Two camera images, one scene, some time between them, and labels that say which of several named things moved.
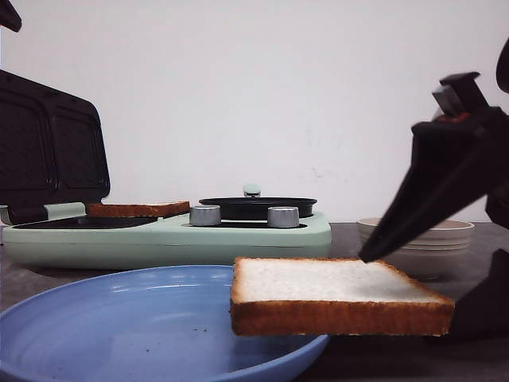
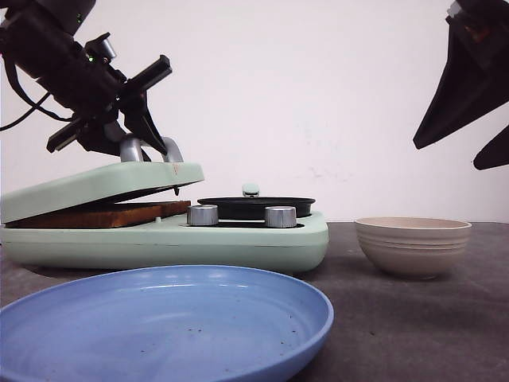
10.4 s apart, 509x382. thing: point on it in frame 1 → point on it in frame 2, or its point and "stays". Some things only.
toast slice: x=274 y=296 → x=106 y=216
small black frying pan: x=252 y=206 stays
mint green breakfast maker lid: x=53 y=149 → x=96 y=184
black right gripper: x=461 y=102 → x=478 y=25
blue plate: x=164 y=324 stays
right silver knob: x=283 y=216 stays
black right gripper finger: x=482 y=309 → x=495 y=153
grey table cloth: x=407 y=358 stays
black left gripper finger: x=9 y=17 → x=99 y=130
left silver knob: x=205 y=216 stays
